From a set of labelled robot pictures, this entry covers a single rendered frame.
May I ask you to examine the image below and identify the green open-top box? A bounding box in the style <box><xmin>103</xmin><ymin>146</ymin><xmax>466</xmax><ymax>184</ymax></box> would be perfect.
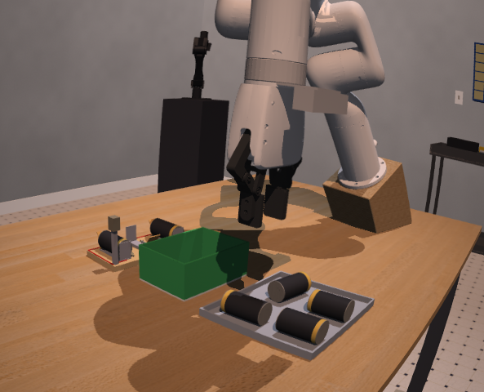
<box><xmin>139</xmin><ymin>227</ymin><xmax>250</xmax><ymax>301</ymax></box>

